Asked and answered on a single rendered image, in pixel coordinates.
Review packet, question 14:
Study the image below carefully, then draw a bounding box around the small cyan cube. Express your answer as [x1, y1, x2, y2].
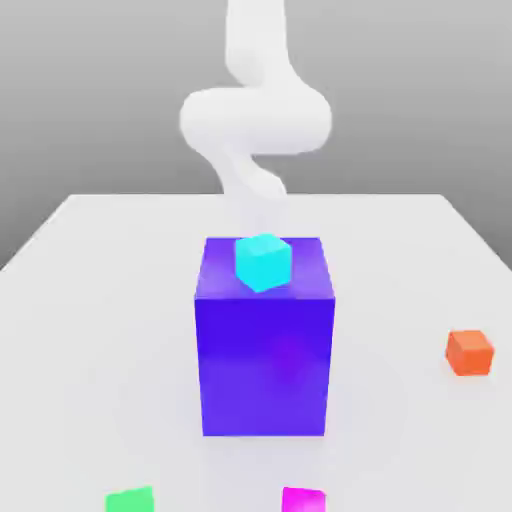
[234, 233, 293, 294]

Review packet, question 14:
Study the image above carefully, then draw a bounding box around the small orange cube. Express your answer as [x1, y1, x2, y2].
[444, 329, 496, 378]

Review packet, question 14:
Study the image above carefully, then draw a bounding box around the small magenta cube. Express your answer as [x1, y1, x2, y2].
[280, 486, 327, 512]

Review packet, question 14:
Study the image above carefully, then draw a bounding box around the small green cube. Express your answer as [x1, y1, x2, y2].
[104, 485, 156, 512]

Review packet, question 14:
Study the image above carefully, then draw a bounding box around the large purple box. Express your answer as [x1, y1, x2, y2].
[193, 236, 336, 438]

